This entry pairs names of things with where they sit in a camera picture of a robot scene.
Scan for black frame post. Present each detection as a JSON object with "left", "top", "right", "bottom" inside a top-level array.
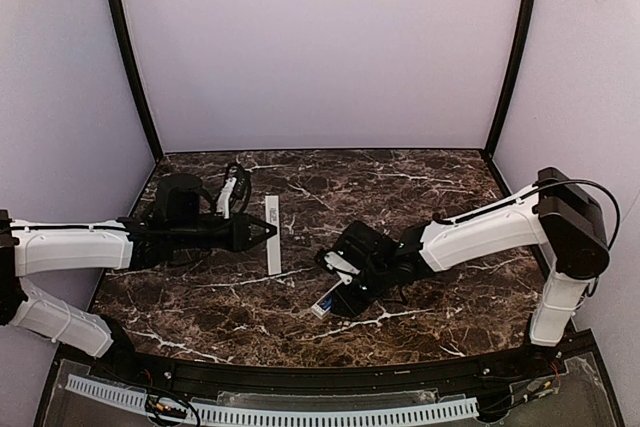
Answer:
[
  {"left": 107, "top": 0, "right": 164, "bottom": 163},
  {"left": 484, "top": 0, "right": 535, "bottom": 158}
]

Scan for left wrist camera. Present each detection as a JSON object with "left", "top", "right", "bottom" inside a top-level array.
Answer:
[{"left": 216, "top": 162, "right": 252, "bottom": 219}]

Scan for right black camera cable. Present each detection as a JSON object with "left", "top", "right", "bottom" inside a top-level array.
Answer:
[{"left": 537, "top": 179, "right": 622, "bottom": 253}]

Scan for white remote control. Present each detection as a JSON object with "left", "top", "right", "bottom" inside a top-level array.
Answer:
[{"left": 311, "top": 281, "right": 344, "bottom": 320}]

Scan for white battery cover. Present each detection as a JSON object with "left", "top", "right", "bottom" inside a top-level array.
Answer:
[{"left": 265, "top": 195, "right": 282, "bottom": 276}]

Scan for right black frame post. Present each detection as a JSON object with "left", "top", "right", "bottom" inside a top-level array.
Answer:
[{"left": 484, "top": 0, "right": 535, "bottom": 158}]

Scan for grey cable duct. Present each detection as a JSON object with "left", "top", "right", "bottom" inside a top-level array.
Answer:
[
  {"left": 65, "top": 374, "right": 202, "bottom": 426},
  {"left": 193, "top": 398, "right": 479, "bottom": 427}
]

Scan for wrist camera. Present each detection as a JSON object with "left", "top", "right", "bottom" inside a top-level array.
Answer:
[
  {"left": 216, "top": 162, "right": 252, "bottom": 219},
  {"left": 315, "top": 250, "right": 360, "bottom": 285}
]

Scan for black front rail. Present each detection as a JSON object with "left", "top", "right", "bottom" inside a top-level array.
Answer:
[{"left": 59, "top": 336, "right": 566, "bottom": 398}]

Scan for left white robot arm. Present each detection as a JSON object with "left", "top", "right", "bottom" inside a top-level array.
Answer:
[{"left": 1, "top": 165, "right": 278, "bottom": 359}]

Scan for right grey cable duct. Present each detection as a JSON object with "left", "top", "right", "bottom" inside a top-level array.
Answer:
[{"left": 193, "top": 398, "right": 479, "bottom": 427}]

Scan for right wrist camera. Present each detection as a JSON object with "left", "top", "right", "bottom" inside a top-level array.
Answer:
[{"left": 315, "top": 250, "right": 360, "bottom": 285}]

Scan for left grey cable duct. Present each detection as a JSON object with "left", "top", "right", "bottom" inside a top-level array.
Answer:
[{"left": 65, "top": 374, "right": 202, "bottom": 426}]

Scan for left black frame post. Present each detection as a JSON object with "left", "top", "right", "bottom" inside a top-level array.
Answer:
[{"left": 107, "top": 0, "right": 164, "bottom": 163}]

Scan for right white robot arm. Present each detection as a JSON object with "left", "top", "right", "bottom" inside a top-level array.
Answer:
[{"left": 314, "top": 167, "right": 619, "bottom": 347}]

